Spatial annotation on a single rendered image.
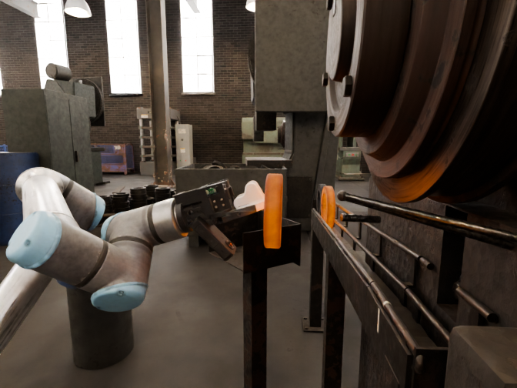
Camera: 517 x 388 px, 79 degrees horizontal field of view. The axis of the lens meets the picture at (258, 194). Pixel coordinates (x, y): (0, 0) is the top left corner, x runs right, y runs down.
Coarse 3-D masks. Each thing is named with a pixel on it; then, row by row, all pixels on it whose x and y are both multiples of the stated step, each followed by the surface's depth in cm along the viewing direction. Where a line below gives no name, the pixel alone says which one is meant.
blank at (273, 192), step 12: (276, 180) 62; (276, 192) 60; (264, 204) 60; (276, 204) 59; (264, 216) 59; (276, 216) 59; (264, 228) 60; (276, 228) 60; (264, 240) 62; (276, 240) 61
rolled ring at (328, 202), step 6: (324, 186) 139; (330, 186) 137; (324, 192) 139; (330, 192) 132; (324, 198) 144; (330, 198) 131; (324, 204) 145; (330, 204) 130; (324, 210) 145; (330, 210) 130; (324, 216) 143; (330, 216) 131; (330, 222) 132
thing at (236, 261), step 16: (224, 224) 113; (240, 224) 117; (256, 224) 120; (288, 224) 103; (240, 240) 118; (256, 240) 90; (288, 240) 96; (240, 256) 104; (256, 256) 91; (272, 256) 94; (288, 256) 97; (256, 272) 101; (256, 288) 102; (256, 304) 103; (256, 320) 104; (256, 336) 105; (256, 352) 106; (256, 368) 107; (256, 384) 108
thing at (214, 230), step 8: (192, 224) 66; (200, 224) 66; (200, 232) 66; (208, 232) 66; (216, 232) 68; (208, 240) 67; (216, 240) 66; (224, 240) 68; (216, 248) 67; (224, 248) 67; (232, 248) 68; (224, 256) 67
